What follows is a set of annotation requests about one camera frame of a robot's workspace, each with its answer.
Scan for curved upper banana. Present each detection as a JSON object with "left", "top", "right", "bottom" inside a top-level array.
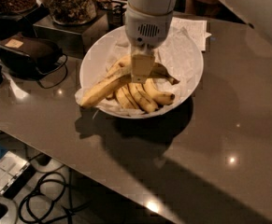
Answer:
[{"left": 107, "top": 55, "right": 131, "bottom": 76}]

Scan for short right banana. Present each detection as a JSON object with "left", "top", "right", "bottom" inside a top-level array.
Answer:
[{"left": 143, "top": 78, "right": 175, "bottom": 105}]

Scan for white bowl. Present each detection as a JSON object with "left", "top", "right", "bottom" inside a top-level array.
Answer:
[{"left": 79, "top": 24, "right": 205, "bottom": 119}]

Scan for white grey floor box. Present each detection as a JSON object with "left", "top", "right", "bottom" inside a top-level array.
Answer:
[{"left": 0, "top": 151, "right": 30, "bottom": 194}]

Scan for small left bottom banana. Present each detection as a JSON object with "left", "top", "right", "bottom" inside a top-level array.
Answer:
[{"left": 115, "top": 85, "right": 139, "bottom": 109}]

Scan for long front banana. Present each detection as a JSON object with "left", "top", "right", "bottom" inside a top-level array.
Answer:
[{"left": 79, "top": 63, "right": 179, "bottom": 108}]

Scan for white paper bowl liner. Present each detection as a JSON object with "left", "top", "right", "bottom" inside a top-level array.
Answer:
[{"left": 74, "top": 26, "right": 200, "bottom": 117}]

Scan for black device cable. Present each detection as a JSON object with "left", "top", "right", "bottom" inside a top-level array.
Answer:
[{"left": 36, "top": 53, "right": 69, "bottom": 90}]

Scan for middle bottom banana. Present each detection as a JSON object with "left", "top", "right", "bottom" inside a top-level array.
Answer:
[{"left": 128, "top": 83, "right": 158, "bottom": 113}]

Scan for white power strip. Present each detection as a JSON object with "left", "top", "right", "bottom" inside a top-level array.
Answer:
[{"left": 0, "top": 197, "right": 18, "bottom": 224}]

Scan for glass jar of granola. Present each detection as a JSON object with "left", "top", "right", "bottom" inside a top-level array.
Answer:
[{"left": 44, "top": 0, "right": 97, "bottom": 25}]

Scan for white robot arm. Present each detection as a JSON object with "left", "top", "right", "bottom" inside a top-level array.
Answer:
[{"left": 125, "top": 0, "right": 272, "bottom": 83}]

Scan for folded white paper sheets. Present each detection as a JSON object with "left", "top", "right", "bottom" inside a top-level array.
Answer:
[{"left": 172, "top": 18, "right": 211, "bottom": 51}]

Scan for dark metal stand block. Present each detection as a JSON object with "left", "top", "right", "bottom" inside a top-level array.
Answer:
[{"left": 34, "top": 11, "right": 108, "bottom": 59}]

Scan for black floor cable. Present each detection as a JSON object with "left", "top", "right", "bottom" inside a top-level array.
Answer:
[{"left": 18, "top": 168, "right": 93, "bottom": 224}]

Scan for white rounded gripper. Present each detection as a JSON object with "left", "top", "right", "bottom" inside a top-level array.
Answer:
[{"left": 125, "top": 5, "right": 173, "bottom": 83}]

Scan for black device with label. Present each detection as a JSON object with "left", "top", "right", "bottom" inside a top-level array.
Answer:
[{"left": 0, "top": 34, "right": 65, "bottom": 80}]

